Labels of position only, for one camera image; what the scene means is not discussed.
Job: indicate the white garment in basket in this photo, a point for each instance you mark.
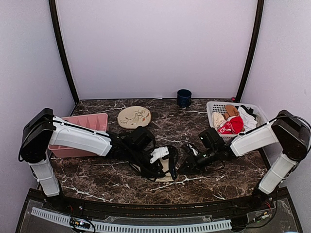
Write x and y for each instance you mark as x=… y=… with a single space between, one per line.
x=249 y=122

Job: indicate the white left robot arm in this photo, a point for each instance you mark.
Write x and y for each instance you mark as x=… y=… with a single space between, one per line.
x=47 y=129

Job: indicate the red garment in basket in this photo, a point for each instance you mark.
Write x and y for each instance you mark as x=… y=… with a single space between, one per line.
x=234 y=125

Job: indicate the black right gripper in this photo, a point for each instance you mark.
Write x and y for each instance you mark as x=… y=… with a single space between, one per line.
x=194 y=168

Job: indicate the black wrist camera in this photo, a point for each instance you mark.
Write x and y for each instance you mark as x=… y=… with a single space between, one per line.
x=141 y=137
x=211 y=139

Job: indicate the brown garment in basket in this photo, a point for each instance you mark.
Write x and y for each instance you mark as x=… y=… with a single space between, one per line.
x=231 y=111

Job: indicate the beige garment in basket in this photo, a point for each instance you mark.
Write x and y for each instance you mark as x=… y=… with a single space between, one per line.
x=218 y=120

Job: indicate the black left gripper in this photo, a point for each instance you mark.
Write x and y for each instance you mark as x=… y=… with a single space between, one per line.
x=149 y=172

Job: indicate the pink divided organizer box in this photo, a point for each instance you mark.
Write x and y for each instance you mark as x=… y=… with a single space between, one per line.
x=80 y=136

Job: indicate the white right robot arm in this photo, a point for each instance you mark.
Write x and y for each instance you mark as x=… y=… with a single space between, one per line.
x=288 y=136

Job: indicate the bird pattern ceramic plate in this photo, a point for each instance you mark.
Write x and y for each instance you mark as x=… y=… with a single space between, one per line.
x=133 y=117

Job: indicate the dark blue mug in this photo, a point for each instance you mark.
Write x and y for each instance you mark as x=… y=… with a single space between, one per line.
x=184 y=98

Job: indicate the cream underwear with navy trim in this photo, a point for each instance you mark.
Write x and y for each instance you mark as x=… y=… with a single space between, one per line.
x=168 y=168

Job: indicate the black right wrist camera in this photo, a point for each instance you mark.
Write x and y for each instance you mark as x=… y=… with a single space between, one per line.
x=211 y=139

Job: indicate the white plastic laundry basket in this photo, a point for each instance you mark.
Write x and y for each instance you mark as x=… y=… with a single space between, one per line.
x=216 y=106

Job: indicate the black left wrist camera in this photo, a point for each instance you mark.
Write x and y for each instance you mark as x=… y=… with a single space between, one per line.
x=141 y=137

